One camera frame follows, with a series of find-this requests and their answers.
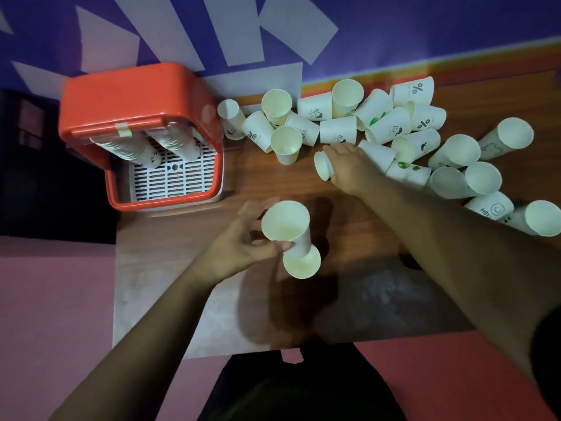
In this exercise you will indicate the person's right hand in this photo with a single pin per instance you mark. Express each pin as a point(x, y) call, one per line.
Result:
point(353, 168)

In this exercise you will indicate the person's left hand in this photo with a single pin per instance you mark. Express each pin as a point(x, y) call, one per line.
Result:
point(230, 249)

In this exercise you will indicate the person's left thumb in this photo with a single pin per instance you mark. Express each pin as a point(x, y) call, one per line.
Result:
point(276, 247)

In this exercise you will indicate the person's right fingers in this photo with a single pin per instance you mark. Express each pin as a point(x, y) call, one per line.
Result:
point(338, 157)

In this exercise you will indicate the plain white paper cup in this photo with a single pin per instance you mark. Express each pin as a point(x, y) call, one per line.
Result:
point(323, 166)
point(303, 263)
point(287, 225)

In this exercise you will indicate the person's right forearm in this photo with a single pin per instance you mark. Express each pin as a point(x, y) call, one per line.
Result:
point(460, 254)

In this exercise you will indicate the person's left forearm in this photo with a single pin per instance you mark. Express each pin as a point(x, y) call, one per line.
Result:
point(144, 346)

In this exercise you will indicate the pile of white paper cups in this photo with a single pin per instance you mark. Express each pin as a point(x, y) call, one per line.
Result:
point(394, 127)

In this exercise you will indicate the white grated drip tray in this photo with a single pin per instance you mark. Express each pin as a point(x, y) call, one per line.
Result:
point(184, 179)

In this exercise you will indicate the person's dark garment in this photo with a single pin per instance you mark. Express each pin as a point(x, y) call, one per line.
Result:
point(302, 385)

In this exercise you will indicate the stack of nested paper cups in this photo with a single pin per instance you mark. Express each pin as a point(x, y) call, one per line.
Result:
point(177, 142)
point(131, 149)

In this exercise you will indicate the piece of pale tape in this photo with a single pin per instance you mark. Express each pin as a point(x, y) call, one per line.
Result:
point(123, 129)

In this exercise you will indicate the orange cup dispenser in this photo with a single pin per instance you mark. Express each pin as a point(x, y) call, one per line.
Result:
point(127, 96)

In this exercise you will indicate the dark cabinet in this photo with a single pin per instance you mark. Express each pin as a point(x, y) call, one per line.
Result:
point(48, 170)

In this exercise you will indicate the person's dark sleeve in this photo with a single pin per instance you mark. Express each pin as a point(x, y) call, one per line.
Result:
point(547, 363)

